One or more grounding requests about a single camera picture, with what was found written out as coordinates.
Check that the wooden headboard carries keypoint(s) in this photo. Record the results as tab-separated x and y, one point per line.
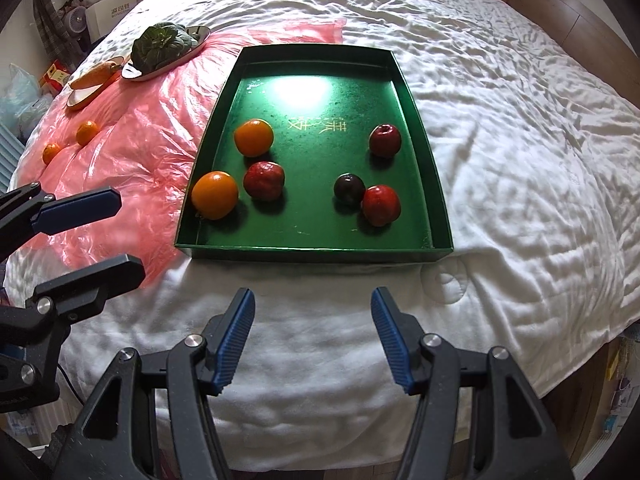
565	5

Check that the white plate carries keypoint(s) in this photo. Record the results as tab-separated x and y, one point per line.
150	76

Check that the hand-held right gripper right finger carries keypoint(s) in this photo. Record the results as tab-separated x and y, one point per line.
395	340

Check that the white paper bag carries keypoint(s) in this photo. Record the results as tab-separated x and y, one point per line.
110	10

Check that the plaid scarf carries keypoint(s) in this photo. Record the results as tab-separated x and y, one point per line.
50	25

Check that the small white fan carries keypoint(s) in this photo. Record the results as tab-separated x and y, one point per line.
75	20

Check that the dark purple plum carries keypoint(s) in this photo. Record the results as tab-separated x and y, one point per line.
349	188

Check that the translucent plastic bag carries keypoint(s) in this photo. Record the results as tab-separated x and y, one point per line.
17	95

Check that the green box tray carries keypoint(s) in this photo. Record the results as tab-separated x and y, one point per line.
300	215

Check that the orange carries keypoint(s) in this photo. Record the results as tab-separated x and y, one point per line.
254	137
215	195
86	131
51	152

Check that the mottled red apple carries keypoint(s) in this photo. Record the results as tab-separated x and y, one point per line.
264	180

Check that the carrot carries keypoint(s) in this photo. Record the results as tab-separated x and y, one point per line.
92	76

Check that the leafy green vegetable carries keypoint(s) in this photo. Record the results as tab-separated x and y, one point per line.
160	45

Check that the orange rimmed plate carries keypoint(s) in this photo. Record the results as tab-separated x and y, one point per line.
82	97

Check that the light blue radiator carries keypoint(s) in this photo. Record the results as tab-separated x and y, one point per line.
7	155

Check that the orange snack box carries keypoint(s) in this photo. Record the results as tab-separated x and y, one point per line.
55	77

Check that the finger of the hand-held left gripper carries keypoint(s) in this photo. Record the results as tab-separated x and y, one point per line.
90	285
75	210

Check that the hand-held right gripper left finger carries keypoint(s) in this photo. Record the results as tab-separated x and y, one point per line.
232	345

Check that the pink plastic sheet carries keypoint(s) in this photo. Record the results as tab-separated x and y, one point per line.
140	125

